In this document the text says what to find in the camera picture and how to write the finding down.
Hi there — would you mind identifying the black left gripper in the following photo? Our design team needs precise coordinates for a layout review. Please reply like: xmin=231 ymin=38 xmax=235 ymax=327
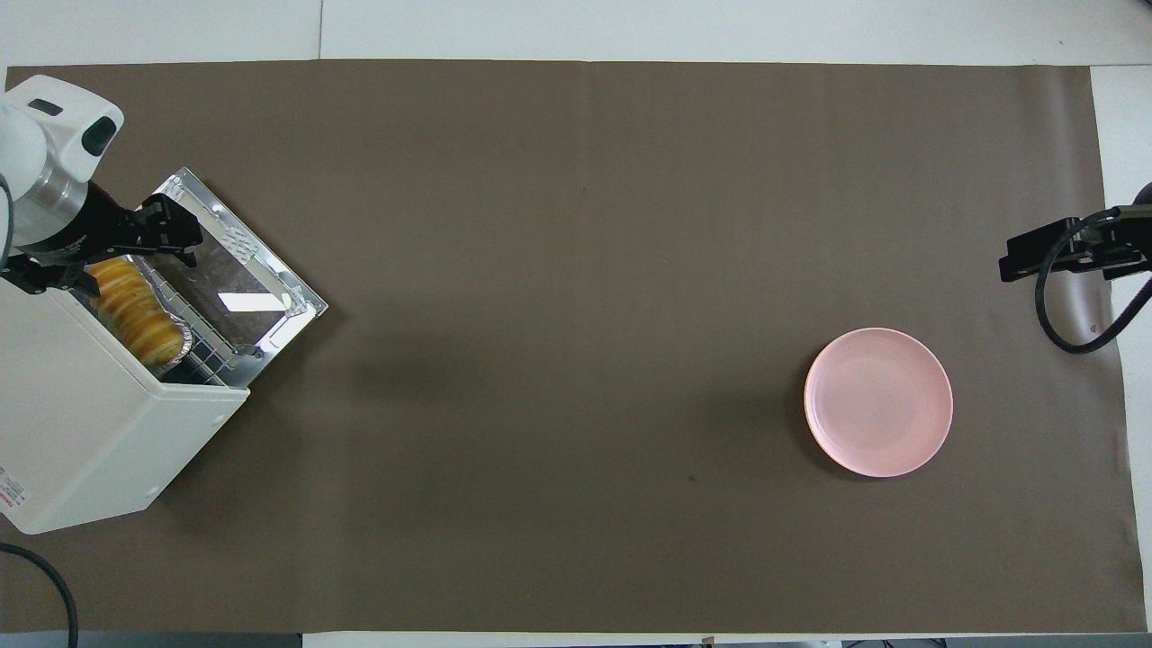
xmin=0 ymin=184 xmax=203 ymax=296

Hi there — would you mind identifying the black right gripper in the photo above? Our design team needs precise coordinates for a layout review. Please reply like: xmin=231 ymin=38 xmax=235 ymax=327
xmin=999 ymin=180 xmax=1152 ymax=283

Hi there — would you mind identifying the yellow sliced bread loaf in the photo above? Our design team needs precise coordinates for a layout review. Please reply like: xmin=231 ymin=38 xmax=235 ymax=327
xmin=85 ymin=258 xmax=185 ymax=368

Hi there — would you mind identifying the aluminium foil tray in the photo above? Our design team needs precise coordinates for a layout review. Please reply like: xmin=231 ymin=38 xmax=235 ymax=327
xmin=85 ymin=255 xmax=196 ymax=377

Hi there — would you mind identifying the cream toaster oven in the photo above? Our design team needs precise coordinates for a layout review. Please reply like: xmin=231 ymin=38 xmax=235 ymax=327
xmin=0 ymin=166 xmax=329 ymax=536

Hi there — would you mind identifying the pink round plate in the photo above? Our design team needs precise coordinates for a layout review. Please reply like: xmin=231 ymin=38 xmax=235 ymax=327
xmin=804 ymin=328 xmax=954 ymax=479

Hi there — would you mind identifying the brown table mat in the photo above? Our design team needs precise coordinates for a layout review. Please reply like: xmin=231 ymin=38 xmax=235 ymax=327
xmin=0 ymin=59 xmax=1146 ymax=635

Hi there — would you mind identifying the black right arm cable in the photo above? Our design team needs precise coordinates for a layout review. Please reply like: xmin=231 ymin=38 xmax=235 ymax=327
xmin=1035 ymin=207 xmax=1152 ymax=354

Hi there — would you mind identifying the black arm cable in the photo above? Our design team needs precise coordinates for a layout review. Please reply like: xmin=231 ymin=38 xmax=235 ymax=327
xmin=1035 ymin=207 xmax=1152 ymax=354
xmin=0 ymin=543 xmax=80 ymax=648

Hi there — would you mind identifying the glass oven door metal frame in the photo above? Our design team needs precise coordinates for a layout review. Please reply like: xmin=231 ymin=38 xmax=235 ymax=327
xmin=144 ymin=166 xmax=329 ymax=361

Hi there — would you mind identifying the metal oven wire rack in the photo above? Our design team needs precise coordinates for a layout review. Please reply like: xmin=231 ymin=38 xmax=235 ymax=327
xmin=162 ymin=270 xmax=262 ymax=388

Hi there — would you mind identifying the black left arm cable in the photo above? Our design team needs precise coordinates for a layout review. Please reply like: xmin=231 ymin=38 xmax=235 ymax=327
xmin=0 ymin=543 xmax=80 ymax=648

